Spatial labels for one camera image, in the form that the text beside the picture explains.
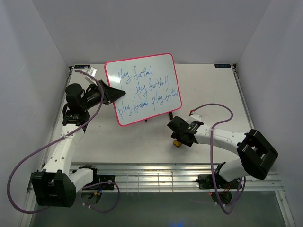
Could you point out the pink framed whiteboard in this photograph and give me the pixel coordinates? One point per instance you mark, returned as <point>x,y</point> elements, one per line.
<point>150,84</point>

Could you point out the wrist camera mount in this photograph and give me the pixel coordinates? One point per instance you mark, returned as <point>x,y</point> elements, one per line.
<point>91,71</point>
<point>195,116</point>

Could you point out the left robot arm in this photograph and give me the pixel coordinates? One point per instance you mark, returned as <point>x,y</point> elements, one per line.
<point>55,185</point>

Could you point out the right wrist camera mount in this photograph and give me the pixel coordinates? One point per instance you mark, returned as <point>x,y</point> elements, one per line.
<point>195,116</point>

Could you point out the yellow bone-shaped eraser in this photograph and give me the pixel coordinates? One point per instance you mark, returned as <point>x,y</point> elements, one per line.
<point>177,143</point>

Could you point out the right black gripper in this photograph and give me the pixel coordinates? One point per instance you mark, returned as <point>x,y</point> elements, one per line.
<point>177,136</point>

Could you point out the wire whiteboard stand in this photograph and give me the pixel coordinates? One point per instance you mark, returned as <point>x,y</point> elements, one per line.
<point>168,115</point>

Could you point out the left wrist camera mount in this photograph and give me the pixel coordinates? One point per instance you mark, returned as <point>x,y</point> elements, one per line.
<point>91,71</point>

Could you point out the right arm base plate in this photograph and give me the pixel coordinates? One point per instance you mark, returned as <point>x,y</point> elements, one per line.
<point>206,181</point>

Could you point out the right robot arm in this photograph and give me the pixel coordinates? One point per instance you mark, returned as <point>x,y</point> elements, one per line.
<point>256,155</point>

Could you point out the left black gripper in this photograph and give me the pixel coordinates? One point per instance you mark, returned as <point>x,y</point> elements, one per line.
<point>111,94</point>

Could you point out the aluminium frame rail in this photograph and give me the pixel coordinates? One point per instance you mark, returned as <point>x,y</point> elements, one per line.
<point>174,178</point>

